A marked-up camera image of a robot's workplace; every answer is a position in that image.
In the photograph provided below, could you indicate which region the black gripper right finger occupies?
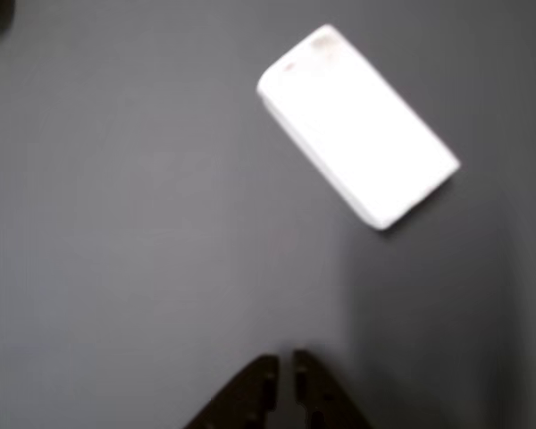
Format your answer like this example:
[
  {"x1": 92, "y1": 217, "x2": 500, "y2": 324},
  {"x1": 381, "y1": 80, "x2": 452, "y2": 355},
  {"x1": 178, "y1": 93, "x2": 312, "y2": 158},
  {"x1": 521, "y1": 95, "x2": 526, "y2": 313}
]
[{"x1": 292, "y1": 349, "x2": 377, "y2": 429}]

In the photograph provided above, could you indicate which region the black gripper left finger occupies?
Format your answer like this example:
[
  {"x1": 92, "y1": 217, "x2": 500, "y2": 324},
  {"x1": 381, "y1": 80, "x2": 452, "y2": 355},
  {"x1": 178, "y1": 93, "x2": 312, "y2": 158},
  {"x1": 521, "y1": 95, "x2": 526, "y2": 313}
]
[{"x1": 185, "y1": 354, "x2": 281, "y2": 429}]

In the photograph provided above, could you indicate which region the white rectangular block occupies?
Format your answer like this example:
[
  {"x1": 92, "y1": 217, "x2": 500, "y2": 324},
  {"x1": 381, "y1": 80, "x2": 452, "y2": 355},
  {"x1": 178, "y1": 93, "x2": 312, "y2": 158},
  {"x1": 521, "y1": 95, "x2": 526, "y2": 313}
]
[{"x1": 255, "y1": 22, "x2": 462, "y2": 232}]

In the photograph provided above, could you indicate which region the grey table mat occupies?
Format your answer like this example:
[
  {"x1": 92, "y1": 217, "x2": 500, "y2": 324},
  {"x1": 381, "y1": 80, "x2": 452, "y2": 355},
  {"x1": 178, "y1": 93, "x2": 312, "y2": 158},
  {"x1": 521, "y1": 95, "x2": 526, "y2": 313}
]
[{"x1": 0, "y1": 0, "x2": 536, "y2": 429}]

